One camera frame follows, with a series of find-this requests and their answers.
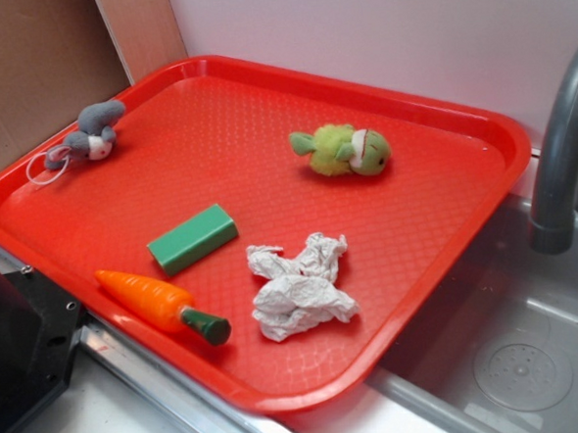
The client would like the orange toy carrot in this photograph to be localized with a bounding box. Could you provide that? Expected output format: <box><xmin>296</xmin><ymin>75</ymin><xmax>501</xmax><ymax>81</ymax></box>
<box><xmin>94</xmin><ymin>269</ymin><xmax>232</xmax><ymax>347</ymax></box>

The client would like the green plush turtle toy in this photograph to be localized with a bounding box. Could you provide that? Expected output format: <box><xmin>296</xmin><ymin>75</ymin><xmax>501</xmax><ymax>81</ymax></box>
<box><xmin>288</xmin><ymin>123</ymin><xmax>392</xmax><ymax>177</ymax></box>

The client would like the green rectangular block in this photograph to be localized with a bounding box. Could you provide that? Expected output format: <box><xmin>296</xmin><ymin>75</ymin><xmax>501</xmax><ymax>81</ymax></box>
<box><xmin>147</xmin><ymin>204</ymin><xmax>238</xmax><ymax>276</ymax></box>

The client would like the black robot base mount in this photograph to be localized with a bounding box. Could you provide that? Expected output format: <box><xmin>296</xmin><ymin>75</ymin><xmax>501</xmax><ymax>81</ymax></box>
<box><xmin>0</xmin><ymin>271</ymin><xmax>83</xmax><ymax>433</ymax></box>

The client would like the grey toy faucet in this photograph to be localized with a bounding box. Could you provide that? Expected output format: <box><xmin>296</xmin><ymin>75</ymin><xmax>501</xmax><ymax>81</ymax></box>
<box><xmin>528</xmin><ymin>49</ymin><xmax>578</xmax><ymax>255</ymax></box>

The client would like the brown cardboard panel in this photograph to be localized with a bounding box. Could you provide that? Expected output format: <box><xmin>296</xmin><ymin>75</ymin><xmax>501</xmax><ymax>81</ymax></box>
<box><xmin>0</xmin><ymin>0</ymin><xmax>128</xmax><ymax>171</ymax></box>

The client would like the grey toy sink basin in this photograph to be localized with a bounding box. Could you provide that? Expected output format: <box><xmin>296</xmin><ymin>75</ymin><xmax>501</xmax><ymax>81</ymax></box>
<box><xmin>367</xmin><ymin>197</ymin><xmax>578</xmax><ymax>433</ymax></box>

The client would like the grey plush bunny toy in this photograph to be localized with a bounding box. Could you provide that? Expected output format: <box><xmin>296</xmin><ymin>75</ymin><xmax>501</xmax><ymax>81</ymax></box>
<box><xmin>25</xmin><ymin>100</ymin><xmax>126</xmax><ymax>186</ymax></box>

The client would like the crumpled white paper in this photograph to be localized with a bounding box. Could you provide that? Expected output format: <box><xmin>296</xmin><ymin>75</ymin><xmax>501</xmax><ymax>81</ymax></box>
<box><xmin>246</xmin><ymin>232</ymin><xmax>361</xmax><ymax>343</ymax></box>

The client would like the red plastic tray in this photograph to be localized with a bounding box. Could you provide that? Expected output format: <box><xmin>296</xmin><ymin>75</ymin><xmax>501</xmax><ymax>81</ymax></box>
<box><xmin>0</xmin><ymin>57</ymin><xmax>531</xmax><ymax>414</ymax></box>

